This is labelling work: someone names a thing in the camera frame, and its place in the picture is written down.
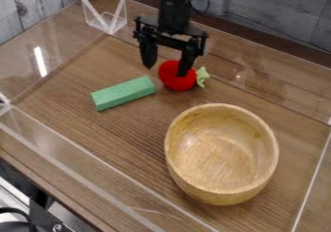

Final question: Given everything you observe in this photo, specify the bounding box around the green rectangular block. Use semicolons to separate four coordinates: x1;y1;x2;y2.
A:
92;76;157;111

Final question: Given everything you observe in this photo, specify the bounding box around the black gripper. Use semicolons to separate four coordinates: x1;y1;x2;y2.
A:
133;15;208;77

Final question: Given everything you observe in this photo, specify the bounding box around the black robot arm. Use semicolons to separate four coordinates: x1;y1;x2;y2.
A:
133;0;208;77

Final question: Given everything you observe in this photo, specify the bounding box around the red plush fruit green stem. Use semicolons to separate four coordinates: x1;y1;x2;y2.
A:
159;60;211;92

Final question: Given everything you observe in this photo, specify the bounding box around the clear acrylic tray enclosure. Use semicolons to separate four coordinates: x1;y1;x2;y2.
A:
0;3;331;232

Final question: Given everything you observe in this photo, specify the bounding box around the black cable bottom left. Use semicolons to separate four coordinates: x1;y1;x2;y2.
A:
0;206;35;232

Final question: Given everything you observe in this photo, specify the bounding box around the black bracket bottom left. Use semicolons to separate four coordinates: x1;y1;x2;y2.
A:
30;200;76;232

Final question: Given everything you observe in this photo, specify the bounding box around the light wooden bowl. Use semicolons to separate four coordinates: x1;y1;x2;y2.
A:
165;103;279;206

